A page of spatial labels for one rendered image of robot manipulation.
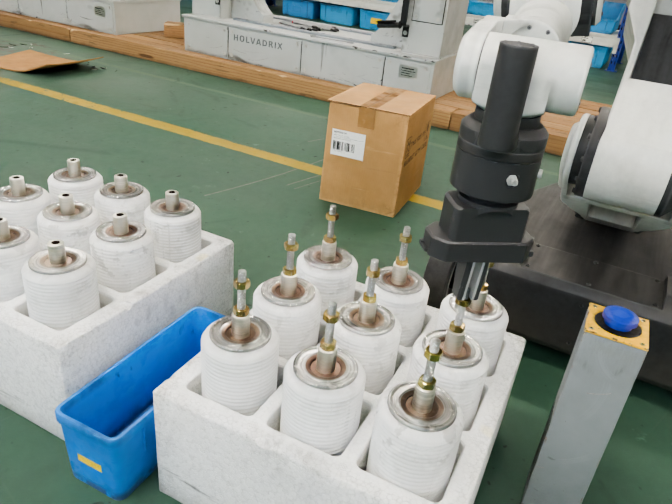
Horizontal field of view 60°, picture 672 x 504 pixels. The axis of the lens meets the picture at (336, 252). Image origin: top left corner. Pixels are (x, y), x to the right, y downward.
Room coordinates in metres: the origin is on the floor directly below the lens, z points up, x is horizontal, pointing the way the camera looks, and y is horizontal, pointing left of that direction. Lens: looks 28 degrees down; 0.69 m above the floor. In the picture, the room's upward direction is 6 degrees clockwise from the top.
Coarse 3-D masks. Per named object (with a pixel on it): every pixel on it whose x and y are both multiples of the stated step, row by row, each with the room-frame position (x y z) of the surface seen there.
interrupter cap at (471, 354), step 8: (432, 336) 0.61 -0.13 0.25; (440, 336) 0.61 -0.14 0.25; (424, 344) 0.59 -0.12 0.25; (440, 344) 0.60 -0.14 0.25; (464, 344) 0.60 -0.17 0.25; (472, 344) 0.60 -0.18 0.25; (464, 352) 0.59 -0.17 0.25; (472, 352) 0.59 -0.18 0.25; (480, 352) 0.59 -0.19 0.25; (440, 360) 0.56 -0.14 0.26; (448, 360) 0.57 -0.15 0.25; (456, 360) 0.57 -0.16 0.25; (464, 360) 0.57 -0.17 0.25; (472, 360) 0.57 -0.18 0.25; (480, 360) 0.57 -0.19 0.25; (456, 368) 0.55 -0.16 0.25; (464, 368) 0.56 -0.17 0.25
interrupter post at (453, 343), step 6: (450, 330) 0.59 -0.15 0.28; (450, 336) 0.58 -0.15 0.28; (456, 336) 0.58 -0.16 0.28; (462, 336) 0.58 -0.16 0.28; (444, 342) 0.59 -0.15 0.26; (450, 342) 0.58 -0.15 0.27; (456, 342) 0.58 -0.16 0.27; (462, 342) 0.59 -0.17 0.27; (444, 348) 0.59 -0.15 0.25; (450, 348) 0.58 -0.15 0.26; (456, 348) 0.58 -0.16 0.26; (456, 354) 0.58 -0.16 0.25
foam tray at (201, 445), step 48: (192, 384) 0.57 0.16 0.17; (192, 432) 0.51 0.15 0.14; (240, 432) 0.49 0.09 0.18; (480, 432) 0.53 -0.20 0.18; (192, 480) 0.51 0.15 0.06; (240, 480) 0.48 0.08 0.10; (288, 480) 0.46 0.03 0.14; (336, 480) 0.44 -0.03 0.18; (384, 480) 0.44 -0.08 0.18; (480, 480) 0.56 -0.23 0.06
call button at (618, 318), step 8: (608, 312) 0.59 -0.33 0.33; (616, 312) 0.59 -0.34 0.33; (624, 312) 0.59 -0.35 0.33; (632, 312) 0.60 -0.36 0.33; (608, 320) 0.58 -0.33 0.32; (616, 320) 0.58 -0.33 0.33; (624, 320) 0.58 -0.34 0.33; (632, 320) 0.58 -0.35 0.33; (616, 328) 0.58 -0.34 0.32; (624, 328) 0.57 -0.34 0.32; (632, 328) 0.57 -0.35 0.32
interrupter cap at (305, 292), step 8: (272, 280) 0.71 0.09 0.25; (280, 280) 0.71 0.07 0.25; (304, 280) 0.71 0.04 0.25; (264, 288) 0.68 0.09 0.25; (272, 288) 0.69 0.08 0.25; (296, 288) 0.70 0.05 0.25; (304, 288) 0.69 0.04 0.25; (312, 288) 0.69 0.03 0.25; (264, 296) 0.66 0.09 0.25; (272, 296) 0.66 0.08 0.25; (280, 296) 0.67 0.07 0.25; (288, 296) 0.67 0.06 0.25; (296, 296) 0.67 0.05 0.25; (304, 296) 0.67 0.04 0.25; (312, 296) 0.67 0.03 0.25; (280, 304) 0.65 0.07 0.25; (288, 304) 0.65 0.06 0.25; (296, 304) 0.65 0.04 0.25; (304, 304) 0.66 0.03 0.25
